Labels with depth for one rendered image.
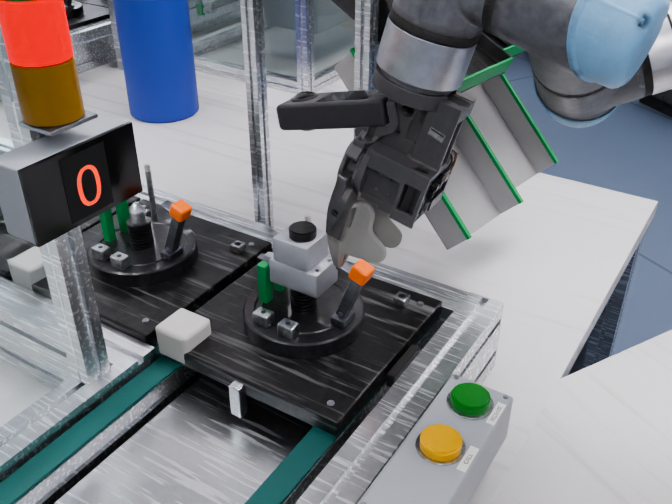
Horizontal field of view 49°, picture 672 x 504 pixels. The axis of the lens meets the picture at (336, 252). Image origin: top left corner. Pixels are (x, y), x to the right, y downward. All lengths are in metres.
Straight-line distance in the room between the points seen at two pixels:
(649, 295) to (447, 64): 2.25
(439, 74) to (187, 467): 0.45
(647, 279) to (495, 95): 1.78
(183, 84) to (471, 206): 0.86
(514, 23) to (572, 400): 0.54
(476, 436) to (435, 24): 0.39
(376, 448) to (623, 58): 0.41
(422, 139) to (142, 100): 1.14
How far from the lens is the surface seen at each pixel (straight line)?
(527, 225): 1.31
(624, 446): 0.93
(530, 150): 1.19
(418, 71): 0.60
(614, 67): 0.55
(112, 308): 0.93
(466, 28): 0.60
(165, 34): 1.66
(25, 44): 0.64
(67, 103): 0.65
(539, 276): 1.18
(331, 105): 0.67
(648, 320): 2.67
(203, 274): 0.96
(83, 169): 0.68
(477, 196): 1.05
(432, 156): 0.64
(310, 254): 0.79
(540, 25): 0.56
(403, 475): 0.72
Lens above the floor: 1.50
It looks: 32 degrees down
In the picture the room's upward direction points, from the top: straight up
